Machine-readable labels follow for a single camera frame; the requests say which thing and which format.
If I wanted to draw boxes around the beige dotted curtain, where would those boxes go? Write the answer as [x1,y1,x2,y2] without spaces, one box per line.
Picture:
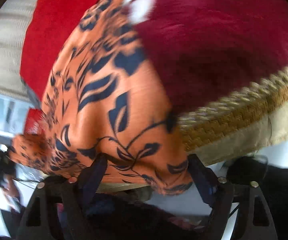
[0,0,37,102]

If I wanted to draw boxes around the red cloth on sofa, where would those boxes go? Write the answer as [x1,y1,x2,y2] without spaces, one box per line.
[19,0,117,100]

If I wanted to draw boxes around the floral plush blanket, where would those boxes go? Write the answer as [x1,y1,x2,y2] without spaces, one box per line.
[123,0,288,165]

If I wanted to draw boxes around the orange black floral garment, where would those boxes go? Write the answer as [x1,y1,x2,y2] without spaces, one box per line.
[9,0,192,195]

